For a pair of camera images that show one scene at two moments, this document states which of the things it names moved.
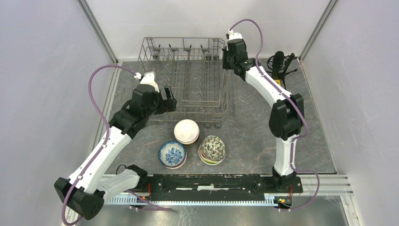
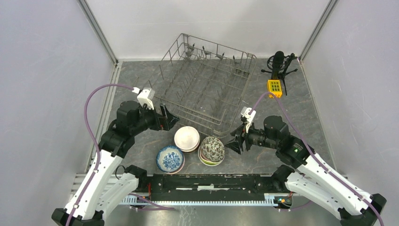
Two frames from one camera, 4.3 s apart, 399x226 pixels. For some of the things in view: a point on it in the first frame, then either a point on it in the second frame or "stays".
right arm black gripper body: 227,61 to 257,137
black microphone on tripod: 277,64 stays
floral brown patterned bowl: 213,148 stays
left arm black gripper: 168,105 to 166,116
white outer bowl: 209,163 stays
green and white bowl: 208,160 stays
